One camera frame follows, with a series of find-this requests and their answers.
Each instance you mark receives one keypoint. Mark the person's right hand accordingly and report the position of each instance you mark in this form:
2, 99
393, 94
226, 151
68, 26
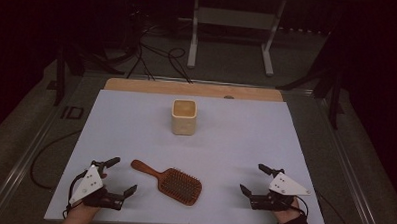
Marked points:
288, 215

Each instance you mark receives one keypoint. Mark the white metal stand frame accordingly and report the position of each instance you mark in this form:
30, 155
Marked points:
234, 18

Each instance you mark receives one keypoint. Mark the black tripod stand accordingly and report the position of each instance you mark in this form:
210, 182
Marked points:
59, 80
334, 93

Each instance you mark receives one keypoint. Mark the wooden paddle hairbrush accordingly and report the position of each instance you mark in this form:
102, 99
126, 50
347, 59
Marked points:
179, 188

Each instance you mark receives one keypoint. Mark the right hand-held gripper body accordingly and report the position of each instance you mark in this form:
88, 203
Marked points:
285, 186

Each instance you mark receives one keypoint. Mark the white table mat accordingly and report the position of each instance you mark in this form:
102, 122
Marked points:
218, 149

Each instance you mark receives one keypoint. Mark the person's left hand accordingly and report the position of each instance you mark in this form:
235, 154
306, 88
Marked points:
83, 213

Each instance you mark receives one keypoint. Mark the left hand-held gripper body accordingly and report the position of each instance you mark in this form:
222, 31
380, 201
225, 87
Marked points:
90, 183

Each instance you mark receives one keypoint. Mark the black rectangular floor bracket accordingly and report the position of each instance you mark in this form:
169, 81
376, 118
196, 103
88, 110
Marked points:
72, 112

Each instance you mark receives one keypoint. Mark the beige square holder cup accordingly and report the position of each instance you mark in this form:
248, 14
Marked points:
183, 123

